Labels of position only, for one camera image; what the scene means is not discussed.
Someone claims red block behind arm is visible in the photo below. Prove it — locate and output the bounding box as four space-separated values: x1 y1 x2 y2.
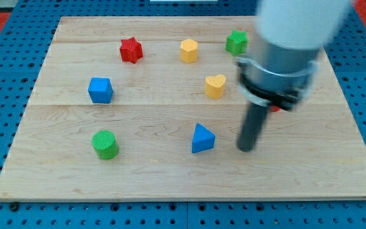
270 106 281 112

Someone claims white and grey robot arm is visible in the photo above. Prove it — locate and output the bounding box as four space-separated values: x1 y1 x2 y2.
236 0 353 152

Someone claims blue triangle block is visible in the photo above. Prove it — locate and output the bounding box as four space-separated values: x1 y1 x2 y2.
191 123 215 153

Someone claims green star block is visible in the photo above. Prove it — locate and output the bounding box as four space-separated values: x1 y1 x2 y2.
225 30 248 56

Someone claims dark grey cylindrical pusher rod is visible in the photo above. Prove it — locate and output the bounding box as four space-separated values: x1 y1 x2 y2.
237 103 270 152

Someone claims yellow hexagon block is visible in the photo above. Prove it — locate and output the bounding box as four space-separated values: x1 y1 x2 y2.
180 39 198 63

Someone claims green cylinder block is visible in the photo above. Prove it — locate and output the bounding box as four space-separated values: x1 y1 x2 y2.
91 130 119 160

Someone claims yellow heart block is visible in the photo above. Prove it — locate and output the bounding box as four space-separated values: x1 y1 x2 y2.
204 74 226 99

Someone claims light wooden board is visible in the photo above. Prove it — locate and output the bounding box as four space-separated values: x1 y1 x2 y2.
0 17 366 202

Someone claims blue cube block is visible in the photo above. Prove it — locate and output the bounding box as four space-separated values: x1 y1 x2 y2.
88 77 113 104

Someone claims red star block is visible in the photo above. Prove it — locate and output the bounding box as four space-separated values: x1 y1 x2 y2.
119 37 144 64

